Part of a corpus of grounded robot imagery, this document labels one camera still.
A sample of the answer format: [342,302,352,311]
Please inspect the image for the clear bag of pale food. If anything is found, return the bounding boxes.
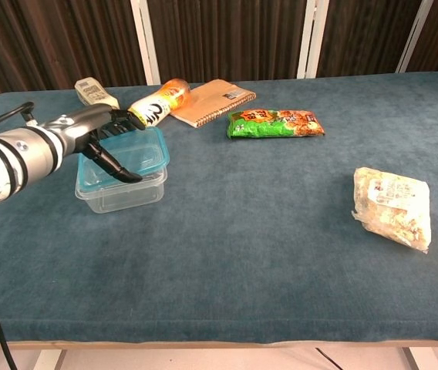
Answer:
[351,166,433,254]

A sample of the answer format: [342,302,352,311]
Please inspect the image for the dark brown pleated curtain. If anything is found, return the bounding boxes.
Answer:
[0,0,438,96]

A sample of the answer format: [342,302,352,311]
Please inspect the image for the orange tea bottle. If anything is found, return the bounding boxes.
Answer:
[127,78,194,128]

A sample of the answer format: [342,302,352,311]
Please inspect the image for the white table leg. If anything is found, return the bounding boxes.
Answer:
[32,348,67,370]
[397,346,430,370]

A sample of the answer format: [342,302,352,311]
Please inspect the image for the blue table cloth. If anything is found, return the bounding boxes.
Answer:
[0,69,438,345]

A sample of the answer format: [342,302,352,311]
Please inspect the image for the brown spiral notebook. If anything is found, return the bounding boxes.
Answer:
[169,79,257,128]

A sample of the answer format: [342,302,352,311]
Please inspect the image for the clear plastic food container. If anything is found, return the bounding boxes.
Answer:
[74,163,169,214]

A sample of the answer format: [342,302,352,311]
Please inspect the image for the cream bottle with brown neck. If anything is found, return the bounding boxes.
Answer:
[74,77,122,110]

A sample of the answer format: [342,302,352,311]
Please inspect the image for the green snack bag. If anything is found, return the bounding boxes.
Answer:
[225,108,326,140]

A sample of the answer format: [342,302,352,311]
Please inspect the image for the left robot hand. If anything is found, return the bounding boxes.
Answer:
[60,106,147,183]

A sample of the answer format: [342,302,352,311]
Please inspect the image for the white frame post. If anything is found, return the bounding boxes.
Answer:
[130,0,161,86]
[296,0,330,80]
[395,0,435,74]

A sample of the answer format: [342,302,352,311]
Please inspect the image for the blue plastic lid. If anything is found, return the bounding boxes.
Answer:
[76,126,171,193]

